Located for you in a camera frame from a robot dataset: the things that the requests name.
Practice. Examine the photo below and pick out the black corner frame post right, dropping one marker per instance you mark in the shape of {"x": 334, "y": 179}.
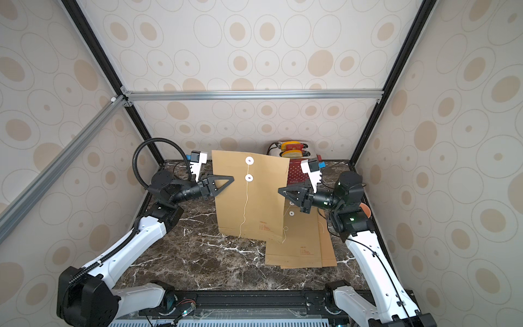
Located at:
{"x": 421, "y": 18}

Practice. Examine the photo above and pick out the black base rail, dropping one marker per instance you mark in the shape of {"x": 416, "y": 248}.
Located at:
{"x": 262, "y": 303}

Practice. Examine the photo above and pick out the black corner frame post left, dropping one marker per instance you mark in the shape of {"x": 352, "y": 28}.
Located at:
{"x": 92, "y": 41}

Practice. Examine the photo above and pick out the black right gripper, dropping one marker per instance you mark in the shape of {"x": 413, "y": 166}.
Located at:
{"x": 306, "y": 197}

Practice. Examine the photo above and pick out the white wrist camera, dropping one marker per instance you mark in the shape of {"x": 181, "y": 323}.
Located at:
{"x": 312, "y": 168}
{"x": 196, "y": 160}

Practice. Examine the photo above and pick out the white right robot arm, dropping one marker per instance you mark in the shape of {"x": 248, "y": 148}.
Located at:
{"x": 392, "y": 306}

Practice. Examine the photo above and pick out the kraft file bag stack top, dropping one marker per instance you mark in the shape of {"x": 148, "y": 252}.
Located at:
{"x": 276, "y": 252}

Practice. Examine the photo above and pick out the red toaster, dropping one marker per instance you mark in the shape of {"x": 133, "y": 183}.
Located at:
{"x": 296, "y": 151}

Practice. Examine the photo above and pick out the aluminium rail back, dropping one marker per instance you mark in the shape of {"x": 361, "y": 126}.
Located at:
{"x": 136, "y": 96}

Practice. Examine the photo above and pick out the orange cup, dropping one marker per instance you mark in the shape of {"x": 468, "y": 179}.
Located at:
{"x": 366, "y": 209}

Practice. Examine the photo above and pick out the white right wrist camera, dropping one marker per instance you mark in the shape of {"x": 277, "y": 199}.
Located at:
{"x": 312, "y": 168}

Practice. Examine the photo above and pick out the black corner frame post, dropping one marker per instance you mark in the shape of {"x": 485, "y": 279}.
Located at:
{"x": 421, "y": 18}
{"x": 92, "y": 41}

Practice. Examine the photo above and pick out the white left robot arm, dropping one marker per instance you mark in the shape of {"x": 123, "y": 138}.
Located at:
{"x": 86, "y": 295}

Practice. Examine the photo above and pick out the aluminium rail left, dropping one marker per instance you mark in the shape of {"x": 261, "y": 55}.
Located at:
{"x": 23, "y": 204}

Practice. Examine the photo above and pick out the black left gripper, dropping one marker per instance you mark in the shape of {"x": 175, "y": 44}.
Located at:
{"x": 203, "y": 185}

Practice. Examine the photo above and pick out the kraft file bag stack bottom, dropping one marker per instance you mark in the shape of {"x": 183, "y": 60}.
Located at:
{"x": 327, "y": 245}

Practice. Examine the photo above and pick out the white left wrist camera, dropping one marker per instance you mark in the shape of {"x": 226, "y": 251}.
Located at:
{"x": 196, "y": 160}

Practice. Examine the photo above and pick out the aluminium rail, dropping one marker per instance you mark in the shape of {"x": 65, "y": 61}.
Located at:
{"x": 23, "y": 204}
{"x": 136, "y": 96}

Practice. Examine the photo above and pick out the kraft file bag stack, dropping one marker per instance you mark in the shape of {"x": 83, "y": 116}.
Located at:
{"x": 276, "y": 252}
{"x": 327, "y": 245}

